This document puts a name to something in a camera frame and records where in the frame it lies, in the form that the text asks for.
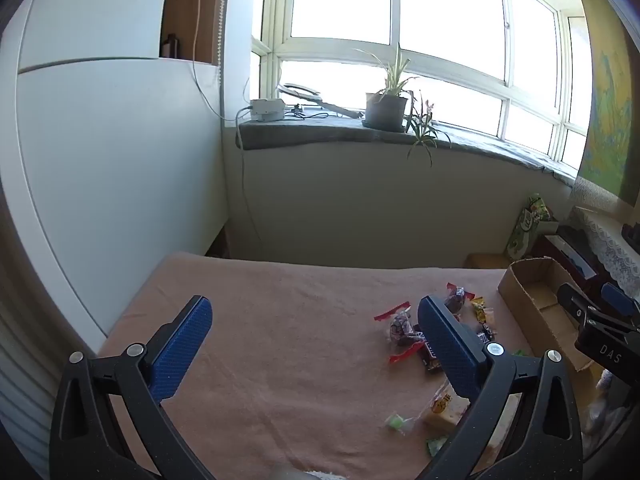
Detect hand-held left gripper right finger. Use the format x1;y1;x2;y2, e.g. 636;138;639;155
417;295;585;480

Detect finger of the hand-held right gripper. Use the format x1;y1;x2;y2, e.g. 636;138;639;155
556;282;608;333
600;282;640;317

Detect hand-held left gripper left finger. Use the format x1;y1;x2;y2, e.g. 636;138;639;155
49;295;216;480

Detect cardboard box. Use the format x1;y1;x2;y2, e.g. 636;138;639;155
496;256;601;373

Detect large red-wrapped dark cake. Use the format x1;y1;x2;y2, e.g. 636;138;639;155
374;301;426;365

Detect clear bread packet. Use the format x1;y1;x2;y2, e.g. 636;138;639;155
420;380;473;433

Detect dark blue chocolate bar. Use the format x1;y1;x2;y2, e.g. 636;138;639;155
412;327;445;376

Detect dark red box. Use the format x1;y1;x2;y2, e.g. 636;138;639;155
530;232;601;286

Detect white lace-covered side table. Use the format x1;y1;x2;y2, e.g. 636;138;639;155
572;205;640;291

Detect small red-wrapped dark snack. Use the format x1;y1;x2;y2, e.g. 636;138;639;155
445;282;478;313

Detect green printed bag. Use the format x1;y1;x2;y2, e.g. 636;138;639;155
506;193;553;261

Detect wooden stool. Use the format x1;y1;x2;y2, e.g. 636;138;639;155
465;252;513;271

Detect white wardrobe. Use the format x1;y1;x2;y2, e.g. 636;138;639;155
0;0;236;341

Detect potted spider plant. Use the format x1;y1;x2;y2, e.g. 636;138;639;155
352;42;453;168

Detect white plastic device box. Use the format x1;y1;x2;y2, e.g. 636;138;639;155
248;98;286;122

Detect white cable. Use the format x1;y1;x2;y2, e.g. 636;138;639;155
236;122;263;243
190;0;251;121

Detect landscape wall scroll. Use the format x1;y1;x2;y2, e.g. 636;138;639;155
570;0;640;206

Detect black cables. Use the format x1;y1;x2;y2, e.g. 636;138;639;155
285;104;328;121

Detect black ring lamp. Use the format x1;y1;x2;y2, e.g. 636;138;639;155
276;82;366;121

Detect white window frame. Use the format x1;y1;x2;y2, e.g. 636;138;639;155
250;0;593;166

